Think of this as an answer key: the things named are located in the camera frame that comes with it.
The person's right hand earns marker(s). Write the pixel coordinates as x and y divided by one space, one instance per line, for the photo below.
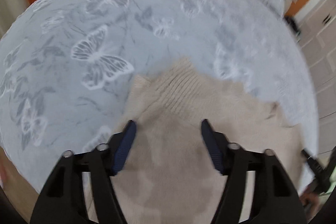
309 199

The beige sweater with black hearts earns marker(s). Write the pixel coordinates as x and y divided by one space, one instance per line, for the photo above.
178 134

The cream pleated curtain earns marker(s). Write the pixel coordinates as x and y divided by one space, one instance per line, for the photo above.
10 11

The white wardrobe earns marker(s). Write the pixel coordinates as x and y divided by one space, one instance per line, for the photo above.
319 56

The black bag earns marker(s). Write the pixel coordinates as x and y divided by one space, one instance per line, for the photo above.
292 26

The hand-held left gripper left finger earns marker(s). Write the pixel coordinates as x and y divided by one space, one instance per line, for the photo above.
125 146

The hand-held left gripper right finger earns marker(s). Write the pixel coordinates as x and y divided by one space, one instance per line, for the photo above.
212 146

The butterfly print bed duvet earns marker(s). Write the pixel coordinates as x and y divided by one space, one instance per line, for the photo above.
105 43

